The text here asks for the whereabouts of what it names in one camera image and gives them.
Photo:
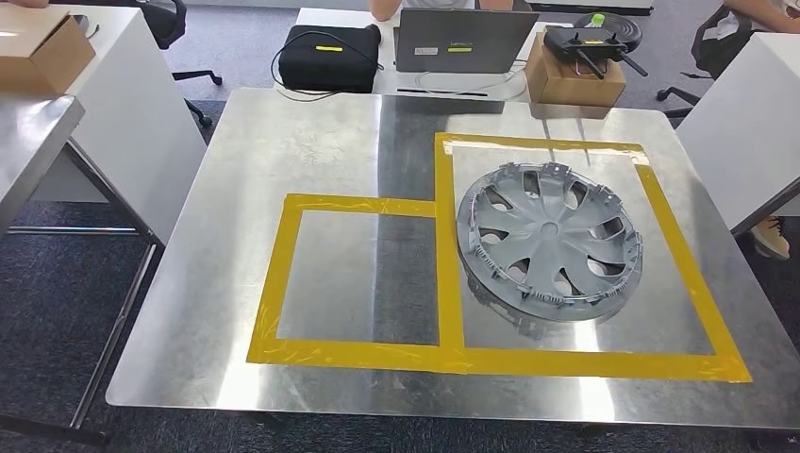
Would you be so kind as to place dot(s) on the silver grey wheel hubcap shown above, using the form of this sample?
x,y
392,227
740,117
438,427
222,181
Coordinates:
x,y
544,250

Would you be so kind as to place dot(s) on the steel workbench table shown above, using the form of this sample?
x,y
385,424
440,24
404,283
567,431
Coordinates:
x,y
219,250

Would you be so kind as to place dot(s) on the large yellow tape outline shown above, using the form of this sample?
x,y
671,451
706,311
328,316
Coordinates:
x,y
450,281

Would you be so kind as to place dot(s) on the small yellow tape outline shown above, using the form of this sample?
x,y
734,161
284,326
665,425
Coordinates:
x,y
273,281

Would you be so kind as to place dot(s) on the white desk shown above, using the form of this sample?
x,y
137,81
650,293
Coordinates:
x,y
387,81
131,131

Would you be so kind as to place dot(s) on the black carry bag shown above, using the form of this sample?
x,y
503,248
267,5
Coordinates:
x,y
328,72

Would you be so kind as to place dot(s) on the grey laptop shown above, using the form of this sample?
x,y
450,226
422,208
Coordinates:
x,y
494,34

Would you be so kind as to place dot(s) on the person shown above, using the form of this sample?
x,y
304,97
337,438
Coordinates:
x,y
382,9
769,15

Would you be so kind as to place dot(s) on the small brown cardboard box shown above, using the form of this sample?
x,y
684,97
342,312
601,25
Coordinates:
x,y
575,87

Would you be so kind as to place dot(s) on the black remote controller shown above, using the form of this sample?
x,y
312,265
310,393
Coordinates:
x,y
572,40

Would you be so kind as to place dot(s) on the green bottle cap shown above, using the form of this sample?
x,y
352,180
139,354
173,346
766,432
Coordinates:
x,y
598,19

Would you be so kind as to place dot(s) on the black round stool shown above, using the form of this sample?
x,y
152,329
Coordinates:
x,y
628,31

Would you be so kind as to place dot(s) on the black office chair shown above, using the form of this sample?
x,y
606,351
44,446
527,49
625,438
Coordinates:
x,y
164,19
712,53

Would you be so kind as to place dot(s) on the person's foot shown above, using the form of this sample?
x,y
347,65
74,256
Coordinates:
x,y
772,241

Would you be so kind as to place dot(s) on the large brown cardboard box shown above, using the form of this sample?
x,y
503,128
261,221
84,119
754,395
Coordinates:
x,y
37,53

